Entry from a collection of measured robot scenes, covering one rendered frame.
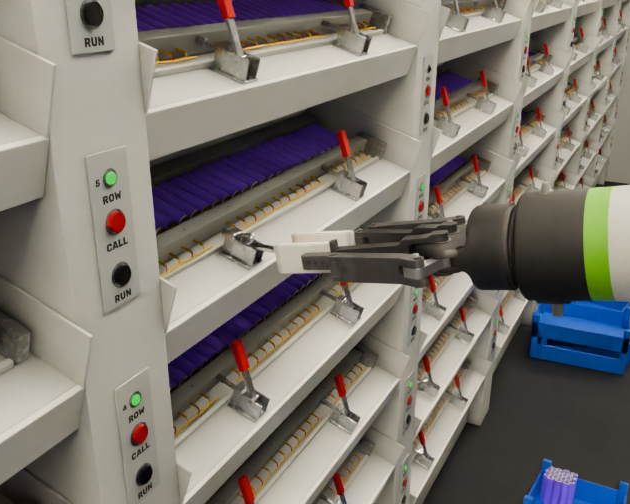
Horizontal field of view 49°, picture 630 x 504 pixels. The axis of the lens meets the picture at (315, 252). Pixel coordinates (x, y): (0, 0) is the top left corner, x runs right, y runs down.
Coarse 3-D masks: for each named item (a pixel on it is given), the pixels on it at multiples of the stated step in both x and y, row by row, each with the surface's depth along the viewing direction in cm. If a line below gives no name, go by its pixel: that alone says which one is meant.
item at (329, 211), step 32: (256, 128) 100; (352, 128) 112; (384, 128) 110; (160, 160) 83; (352, 160) 107; (384, 160) 111; (384, 192) 102; (288, 224) 84; (320, 224) 86; (352, 224) 96; (192, 288) 67; (224, 288) 69; (256, 288) 75; (192, 320) 64; (224, 320) 71
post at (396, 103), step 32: (416, 0) 101; (416, 64) 104; (352, 96) 111; (384, 96) 108; (416, 96) 106; (416, 128) 109; (416, 160) 112; (384, 320) 122; (416, 352) 131; (416, 384) 135; (384, 416) 129
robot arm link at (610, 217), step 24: (600, 192) 54; (624, 192) 53; (600, 216) 53; (624, 216) 52; (600, 240) 52; (624, 240) 51; (600, 264) 52; (624, 264) 52; (600, 288) 54; (624, 288) 53
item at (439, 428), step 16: (464, 368) 196; (480, 368) 196; (464, 384) 190; (480, 384) 192; (448, 400) 181; (464, 400) 182; (432, 416) 173; (448, 416) 177; (432, 432) 170; (448, 432) 172; (416, 448) 163; (432, 448) 165; (416, 464) 159; (432, 464) 161; (416, 480) 155; (416, 496) 151
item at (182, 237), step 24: (360, 144) 108; (312, 168) 94; (336, 168) 100; (264, 192) 84; (288, 192) 90; (216, 216) 76; (240, 216) 80; (264, 216) 82; (168, 240) 69; (192, 240) 73
